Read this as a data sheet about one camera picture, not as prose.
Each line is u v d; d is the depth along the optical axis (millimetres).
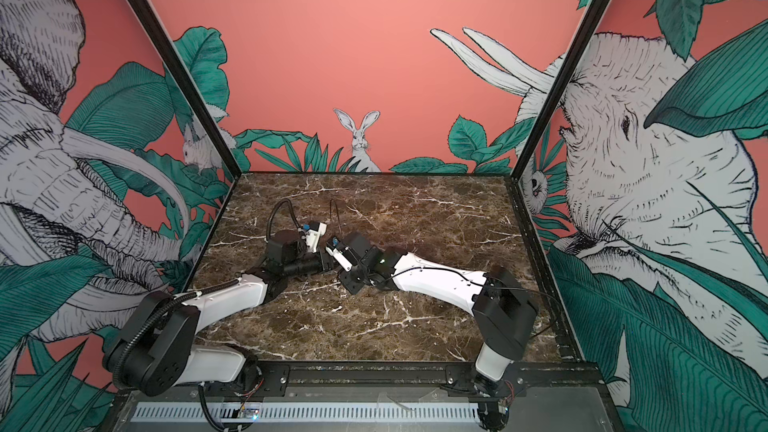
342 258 655
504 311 442
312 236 799
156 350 420
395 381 759
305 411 780
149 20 781
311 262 753
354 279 716
